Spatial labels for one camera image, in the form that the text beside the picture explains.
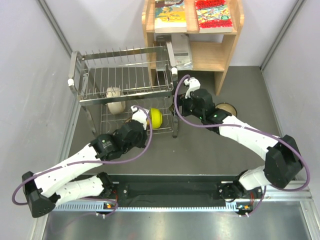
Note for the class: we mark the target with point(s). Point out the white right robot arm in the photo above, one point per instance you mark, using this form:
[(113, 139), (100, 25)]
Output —
[(281, 156)]

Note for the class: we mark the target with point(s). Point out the wooden shelf unit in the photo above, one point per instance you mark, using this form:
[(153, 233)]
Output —
[(207, 56)]

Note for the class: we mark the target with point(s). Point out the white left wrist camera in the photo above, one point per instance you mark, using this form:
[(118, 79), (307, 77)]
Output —
[(139, 114)]

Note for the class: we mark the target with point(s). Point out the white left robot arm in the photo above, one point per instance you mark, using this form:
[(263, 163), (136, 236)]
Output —
[(46, 190)]

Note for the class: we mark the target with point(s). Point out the dark blue bowl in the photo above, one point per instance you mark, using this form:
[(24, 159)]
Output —
[(227, 107)]

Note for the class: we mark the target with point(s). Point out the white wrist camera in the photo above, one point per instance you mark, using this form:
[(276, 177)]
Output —
[(193, 84), (139, 114)]

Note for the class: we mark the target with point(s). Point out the cream ceramic bowl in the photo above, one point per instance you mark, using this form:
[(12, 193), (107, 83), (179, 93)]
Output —
[(116, 106)]

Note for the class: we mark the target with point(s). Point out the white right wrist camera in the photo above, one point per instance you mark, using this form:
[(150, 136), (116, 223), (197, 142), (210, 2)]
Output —
[(193, 84)]

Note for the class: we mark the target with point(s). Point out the yellow blue cover book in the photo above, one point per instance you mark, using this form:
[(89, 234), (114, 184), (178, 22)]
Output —
[(170, 16)]

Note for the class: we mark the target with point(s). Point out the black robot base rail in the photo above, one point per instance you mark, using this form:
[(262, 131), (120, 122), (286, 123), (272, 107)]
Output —
[(176, 191)]

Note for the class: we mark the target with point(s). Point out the steel two-tier dish rack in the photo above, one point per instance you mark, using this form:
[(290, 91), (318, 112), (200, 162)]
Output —
[(144, 75)]

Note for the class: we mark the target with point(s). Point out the lime green bowl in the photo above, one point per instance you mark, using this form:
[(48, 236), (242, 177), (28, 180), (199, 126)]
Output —
[(156, 118)]

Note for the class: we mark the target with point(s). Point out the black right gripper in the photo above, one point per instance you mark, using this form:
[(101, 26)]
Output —
[(183, 102)]

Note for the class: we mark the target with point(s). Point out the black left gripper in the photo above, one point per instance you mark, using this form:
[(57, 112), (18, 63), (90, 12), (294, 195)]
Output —
[(142, 144)]

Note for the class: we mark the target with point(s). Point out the red colourful cover book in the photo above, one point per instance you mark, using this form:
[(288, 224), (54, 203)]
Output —
[(213, 16)]

